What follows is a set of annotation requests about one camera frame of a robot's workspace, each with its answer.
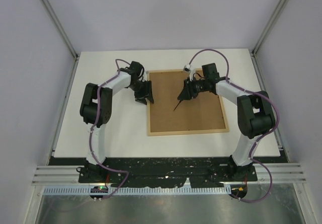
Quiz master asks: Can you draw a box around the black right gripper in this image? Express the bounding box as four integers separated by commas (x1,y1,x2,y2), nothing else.
178,76,209,100

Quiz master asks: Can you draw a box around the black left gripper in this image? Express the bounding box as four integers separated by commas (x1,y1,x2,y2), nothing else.
129,80,154,105

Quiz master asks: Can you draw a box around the red handled screwdriver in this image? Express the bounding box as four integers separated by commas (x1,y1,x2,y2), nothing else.
173,100,182,111

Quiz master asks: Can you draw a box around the wooden picture frame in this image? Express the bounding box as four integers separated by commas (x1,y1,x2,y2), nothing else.
147,69,229,136

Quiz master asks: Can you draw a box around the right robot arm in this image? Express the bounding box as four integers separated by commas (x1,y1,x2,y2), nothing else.
177,63,276,181

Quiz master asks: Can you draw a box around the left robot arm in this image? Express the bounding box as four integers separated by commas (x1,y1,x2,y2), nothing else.
79,59,154,183

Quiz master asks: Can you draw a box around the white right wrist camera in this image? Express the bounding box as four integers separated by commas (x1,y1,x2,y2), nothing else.
183,64,196,81

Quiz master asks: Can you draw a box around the black speckled base plate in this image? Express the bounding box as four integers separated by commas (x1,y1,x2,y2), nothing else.
49,155,259,188

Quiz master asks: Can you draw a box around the white slotted cable duct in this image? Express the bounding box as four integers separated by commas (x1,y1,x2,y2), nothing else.
43,185,231,196

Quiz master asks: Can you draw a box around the left aluminium corner post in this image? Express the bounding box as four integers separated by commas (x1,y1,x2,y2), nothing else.
40,0,78,59

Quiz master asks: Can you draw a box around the aluminium corner post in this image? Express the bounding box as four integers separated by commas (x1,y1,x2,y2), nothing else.
251,0,289,57
40,0,78,59

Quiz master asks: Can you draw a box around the aluminium rail across front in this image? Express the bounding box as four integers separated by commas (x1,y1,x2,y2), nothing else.
32,163,306,188

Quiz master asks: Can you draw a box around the right aluminium corner post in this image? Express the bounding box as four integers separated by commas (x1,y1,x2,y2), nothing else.
251,0,289,57

